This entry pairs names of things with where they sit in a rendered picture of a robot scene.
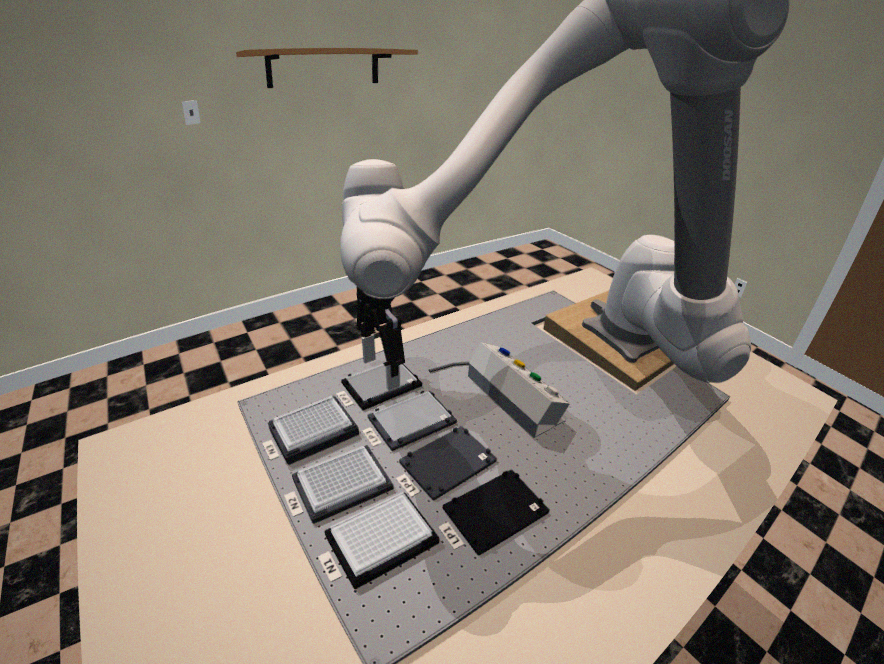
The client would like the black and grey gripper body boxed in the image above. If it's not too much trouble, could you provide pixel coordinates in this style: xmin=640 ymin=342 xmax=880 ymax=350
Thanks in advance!
xmin=357 ymin=288 xmax=394 ymax=325

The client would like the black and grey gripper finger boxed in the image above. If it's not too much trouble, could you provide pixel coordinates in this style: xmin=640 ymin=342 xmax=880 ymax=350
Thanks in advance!
xmin=357 ymin=296 xmax=376 ymax=363
xmin=370 ymin=309 xmax=405 ymax=390

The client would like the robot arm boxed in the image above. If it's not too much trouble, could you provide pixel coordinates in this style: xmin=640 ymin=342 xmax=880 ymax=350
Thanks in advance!
xmin=340 ymin=0 xmax=790 ymax=383

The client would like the white button panel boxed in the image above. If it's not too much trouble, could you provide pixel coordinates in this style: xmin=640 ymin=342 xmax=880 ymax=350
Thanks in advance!
xmin=429 ymin=342 xmax=570 ymax=438

